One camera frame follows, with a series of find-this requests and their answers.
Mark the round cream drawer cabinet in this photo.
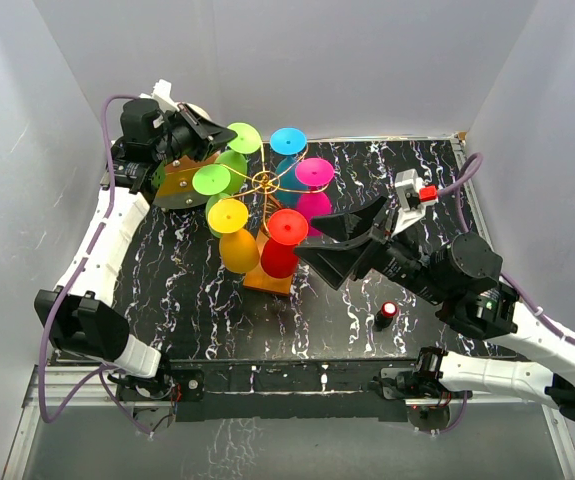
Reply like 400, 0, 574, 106
151, 102, 218, 211

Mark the small red-capped black bottle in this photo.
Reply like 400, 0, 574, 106
374, 302, 399, 331

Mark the red wine glass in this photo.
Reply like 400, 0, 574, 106
261, 209, 309, 279

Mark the green wine glass front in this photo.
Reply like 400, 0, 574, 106
192, 164, 231, 200

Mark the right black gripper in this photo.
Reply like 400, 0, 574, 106
294, 193, 451, 306

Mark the green wine glass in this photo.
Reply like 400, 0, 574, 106
216, 122, 262, 194
192, 164, 231, 200

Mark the magenta wine glass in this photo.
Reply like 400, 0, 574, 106
295, 157, 335, 237

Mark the black front mounting rail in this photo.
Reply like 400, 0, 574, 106
116, 349, 463, 426

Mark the orange wine glass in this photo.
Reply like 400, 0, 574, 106
208, 198, 260, 274

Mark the gold wire glass rack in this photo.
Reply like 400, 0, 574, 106
230, 147, 336, 237

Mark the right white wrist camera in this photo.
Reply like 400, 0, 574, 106
393, 169, 438, 235

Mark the orange wooden rack base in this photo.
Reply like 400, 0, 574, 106
243, 231, 298, 295

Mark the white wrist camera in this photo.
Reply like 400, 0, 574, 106
393, 169, 438, 235
139, 79, 184, 112

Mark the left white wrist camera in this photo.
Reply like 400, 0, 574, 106
139, 79, 184, 112

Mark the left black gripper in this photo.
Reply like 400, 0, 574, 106
153, 103, 237, 167

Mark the blue wine glass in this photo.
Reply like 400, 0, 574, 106
270, 127, 307, 189

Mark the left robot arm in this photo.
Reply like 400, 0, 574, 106
34, 93, 237, 399

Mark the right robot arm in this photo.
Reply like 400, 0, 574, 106
295, 194, 575, 422

